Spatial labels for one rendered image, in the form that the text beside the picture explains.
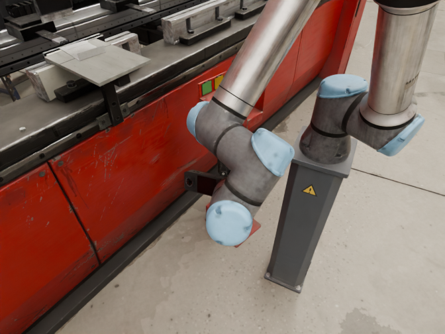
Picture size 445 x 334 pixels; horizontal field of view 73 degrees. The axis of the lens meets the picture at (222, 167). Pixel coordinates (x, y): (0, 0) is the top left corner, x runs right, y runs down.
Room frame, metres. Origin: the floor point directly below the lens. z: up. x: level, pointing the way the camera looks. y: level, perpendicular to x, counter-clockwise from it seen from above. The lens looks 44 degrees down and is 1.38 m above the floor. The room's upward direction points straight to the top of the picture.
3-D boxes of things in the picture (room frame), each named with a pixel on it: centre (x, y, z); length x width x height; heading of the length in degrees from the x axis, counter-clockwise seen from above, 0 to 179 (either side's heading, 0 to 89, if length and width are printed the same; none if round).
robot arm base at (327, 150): (0.72, -0.32, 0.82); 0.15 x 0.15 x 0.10
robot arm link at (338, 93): (0.71, -0.32, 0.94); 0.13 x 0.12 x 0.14; 37
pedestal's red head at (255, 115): (1.02, -0.04, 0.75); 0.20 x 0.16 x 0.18; 134
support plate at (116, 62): (0.86, 0.37, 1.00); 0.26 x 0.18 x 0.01; 53
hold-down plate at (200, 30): (1.40, 0.07, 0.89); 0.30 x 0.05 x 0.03; 143
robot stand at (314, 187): (0.72, -0.32, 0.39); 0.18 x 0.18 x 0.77; 64
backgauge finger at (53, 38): (1.05, 0.61, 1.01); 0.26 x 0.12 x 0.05; 53
